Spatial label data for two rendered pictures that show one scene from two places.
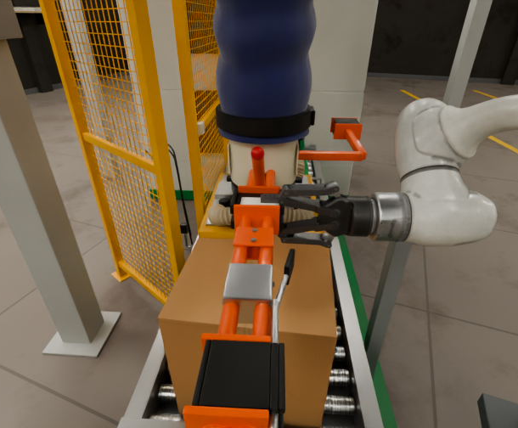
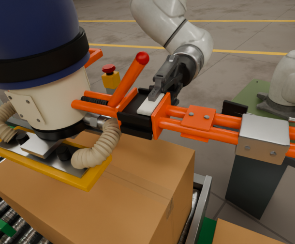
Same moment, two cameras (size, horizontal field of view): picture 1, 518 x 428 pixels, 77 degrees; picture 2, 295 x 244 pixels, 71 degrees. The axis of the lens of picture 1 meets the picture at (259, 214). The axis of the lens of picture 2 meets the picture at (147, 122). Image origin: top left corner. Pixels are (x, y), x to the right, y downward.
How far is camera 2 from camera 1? 0.49 m
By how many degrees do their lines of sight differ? 51
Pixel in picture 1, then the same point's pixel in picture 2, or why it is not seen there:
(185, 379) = not seen: outside the picture
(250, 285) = (272, 128)
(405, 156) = (164, 24)
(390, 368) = not seen: hidden behind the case
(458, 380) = not seen: hidden behind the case
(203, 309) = (138, 229)
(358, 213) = (190, 66)
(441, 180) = (192, 27)
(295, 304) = (160, 161)
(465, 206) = (207, 35)
